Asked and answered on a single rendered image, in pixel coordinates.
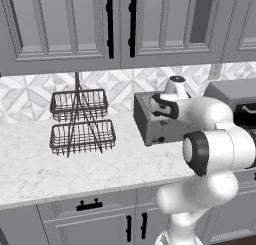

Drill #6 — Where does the black drawer handle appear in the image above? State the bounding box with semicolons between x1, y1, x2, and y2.
75;197;104;212

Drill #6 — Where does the grey base cupboard panel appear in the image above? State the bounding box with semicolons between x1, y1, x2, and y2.
0;204;51;245

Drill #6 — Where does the grey toaster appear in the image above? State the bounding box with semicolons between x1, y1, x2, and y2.
132;90;190;147

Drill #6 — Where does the white wall socket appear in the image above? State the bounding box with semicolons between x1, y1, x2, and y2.
208;62;223;81

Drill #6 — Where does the toaster oven handle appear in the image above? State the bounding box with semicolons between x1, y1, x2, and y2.
240;104;256;115

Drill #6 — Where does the grey toaster oven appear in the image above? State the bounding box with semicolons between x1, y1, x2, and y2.
203;78;256;130

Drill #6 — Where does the grey drawer front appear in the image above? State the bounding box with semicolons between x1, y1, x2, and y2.
35;188;138;222

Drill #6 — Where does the black wall cupboard handle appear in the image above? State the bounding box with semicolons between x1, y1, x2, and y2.
105;0;115;60
127;0;138;58

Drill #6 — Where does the grey base cupboard door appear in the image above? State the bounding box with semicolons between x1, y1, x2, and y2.
135;202;172;245
42;207;138;245
194;180;256;245

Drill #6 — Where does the dark wire two-tier basket stand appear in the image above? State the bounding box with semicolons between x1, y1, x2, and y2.
49;72;117;158

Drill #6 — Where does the grey wall cupboard door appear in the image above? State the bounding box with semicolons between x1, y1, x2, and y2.
119;0;238;70
0;0;121;77
221;0;256;64

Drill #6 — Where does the black base cupboard handle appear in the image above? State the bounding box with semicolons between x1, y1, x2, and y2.
140;212;148;240
125;215;133;243

